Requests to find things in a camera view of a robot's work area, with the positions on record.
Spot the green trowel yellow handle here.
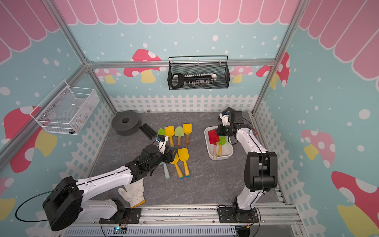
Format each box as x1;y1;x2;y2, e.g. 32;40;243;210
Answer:
217;136;227;157

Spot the red shovel wooden handle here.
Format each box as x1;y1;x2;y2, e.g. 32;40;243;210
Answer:
208;129;220;159

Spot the pale blue trowel blue handle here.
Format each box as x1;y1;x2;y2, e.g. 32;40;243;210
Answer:
161;162;170;179

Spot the white plastic storage box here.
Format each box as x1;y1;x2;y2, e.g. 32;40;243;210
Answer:
204;126;234;161

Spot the bright green trowel wooden handle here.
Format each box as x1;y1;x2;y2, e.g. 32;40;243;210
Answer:
158;128;166;138

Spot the pale green trowel wooden handle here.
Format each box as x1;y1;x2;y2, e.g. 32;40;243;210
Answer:
174;126;184;147

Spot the yellow shovel wooden handle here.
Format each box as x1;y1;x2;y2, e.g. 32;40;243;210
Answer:
183;123;192;146

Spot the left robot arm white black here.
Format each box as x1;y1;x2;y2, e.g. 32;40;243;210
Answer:
42;145;177;232

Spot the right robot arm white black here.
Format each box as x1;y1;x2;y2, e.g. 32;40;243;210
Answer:
216;124;278;222

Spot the yellow tool in box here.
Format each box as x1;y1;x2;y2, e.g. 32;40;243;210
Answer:
178;148;190;178

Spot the black flat box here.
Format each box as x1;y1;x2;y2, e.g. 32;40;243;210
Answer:
226;107;244;124

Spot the black aluminium extrusion bar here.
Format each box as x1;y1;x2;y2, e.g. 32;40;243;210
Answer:
139;123;157;140

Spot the white work glove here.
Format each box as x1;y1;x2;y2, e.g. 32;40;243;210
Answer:
118;178;145;208

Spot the dark grey foam roll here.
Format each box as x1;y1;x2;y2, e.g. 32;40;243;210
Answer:
112;111;142;136

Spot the black socket holder tool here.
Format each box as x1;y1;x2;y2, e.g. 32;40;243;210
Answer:
171;73;217;89

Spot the small green circuit board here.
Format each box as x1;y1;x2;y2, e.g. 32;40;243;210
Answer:
113;227;127;235

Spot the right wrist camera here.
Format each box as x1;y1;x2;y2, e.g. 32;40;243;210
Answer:
219;110;233;126

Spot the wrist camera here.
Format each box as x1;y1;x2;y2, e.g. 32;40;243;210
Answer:
219;110;233;126
156;135;168;154

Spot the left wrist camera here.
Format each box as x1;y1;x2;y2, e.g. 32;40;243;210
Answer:
156;135;168;154

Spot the black wire mesh basket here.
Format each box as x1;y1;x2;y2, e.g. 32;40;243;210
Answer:
167;55;231;90

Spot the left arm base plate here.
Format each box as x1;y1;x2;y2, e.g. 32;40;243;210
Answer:
99;208;142;225

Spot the grey slotted cable duct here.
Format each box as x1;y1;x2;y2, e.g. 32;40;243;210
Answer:
63;226;237;237

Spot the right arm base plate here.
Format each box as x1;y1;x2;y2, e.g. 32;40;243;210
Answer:
217;205;260;224

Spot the black cable loop left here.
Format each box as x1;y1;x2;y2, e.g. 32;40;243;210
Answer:
15;189;72;223

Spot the white wire mesh basket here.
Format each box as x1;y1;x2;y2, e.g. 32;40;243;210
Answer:
30;81;100;135

